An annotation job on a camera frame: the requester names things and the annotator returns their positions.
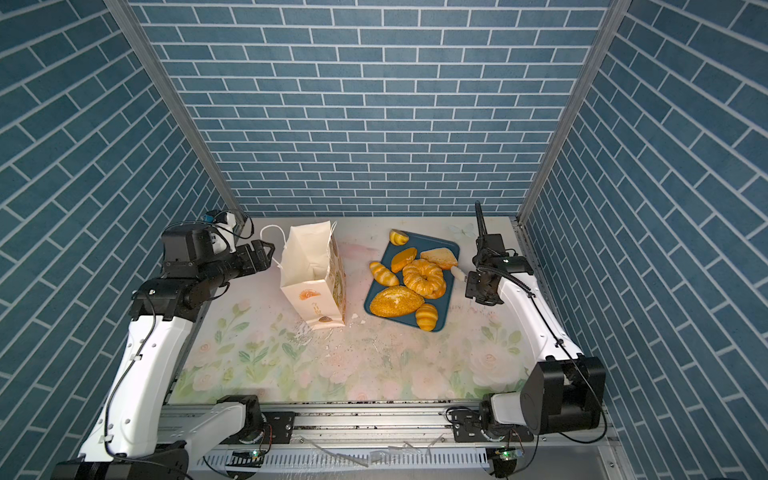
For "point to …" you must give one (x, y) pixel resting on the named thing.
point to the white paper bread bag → (312, 272)
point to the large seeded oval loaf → (396, 301)
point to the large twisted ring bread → (424, 277)
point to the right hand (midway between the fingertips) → (477, 287)
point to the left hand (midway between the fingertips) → (262, 247)
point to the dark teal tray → (421, 243)
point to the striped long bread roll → (383, 275)
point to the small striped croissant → (427, 316)
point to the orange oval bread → (402, 258)
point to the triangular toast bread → (443, 257)
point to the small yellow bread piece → (398, 238)
